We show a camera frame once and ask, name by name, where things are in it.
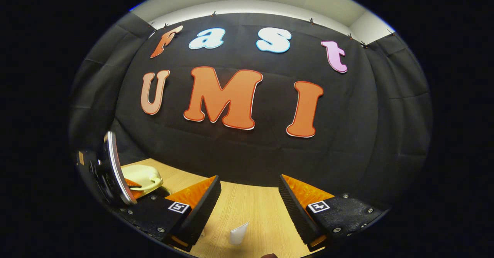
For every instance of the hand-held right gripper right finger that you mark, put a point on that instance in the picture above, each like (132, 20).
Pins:
(297, 215)

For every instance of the white squeeze tube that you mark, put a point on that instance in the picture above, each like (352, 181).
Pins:
(239, 234)

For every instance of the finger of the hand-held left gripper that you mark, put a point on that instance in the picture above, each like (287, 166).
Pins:
(133, 185)

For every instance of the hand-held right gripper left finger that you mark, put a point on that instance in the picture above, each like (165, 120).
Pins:
(200, 211)

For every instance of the cream yellow suitcase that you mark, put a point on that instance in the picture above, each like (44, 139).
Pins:
(144, 173)

